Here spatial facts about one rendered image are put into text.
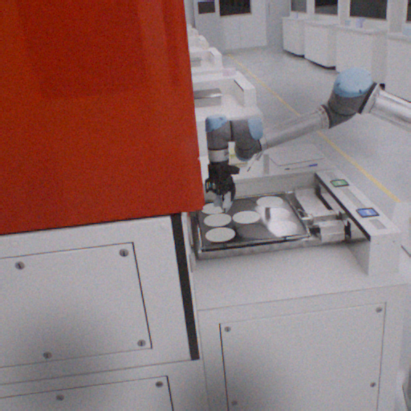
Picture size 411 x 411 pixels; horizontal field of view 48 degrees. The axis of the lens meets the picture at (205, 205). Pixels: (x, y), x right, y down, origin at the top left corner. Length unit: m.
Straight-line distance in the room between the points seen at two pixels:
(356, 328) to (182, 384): 0.57
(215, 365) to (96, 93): 0.93
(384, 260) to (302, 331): 0.33
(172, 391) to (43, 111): 0.76
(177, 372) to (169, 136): 0.61
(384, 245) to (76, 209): 0.90
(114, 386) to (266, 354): 0.49
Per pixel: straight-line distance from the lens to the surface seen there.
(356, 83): 1.66
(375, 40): 8.07
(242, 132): 1.56
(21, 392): 1.32
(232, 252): 1.58
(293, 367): 1.56
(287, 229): 1.57
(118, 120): 0.92
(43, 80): 0.93
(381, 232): 1.45
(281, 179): 1.87
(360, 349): 1.58
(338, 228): 1.60
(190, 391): 1.28
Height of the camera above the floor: 1.64
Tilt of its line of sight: 24 degrees down
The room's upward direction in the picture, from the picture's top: 6 degrees counter-clockwise
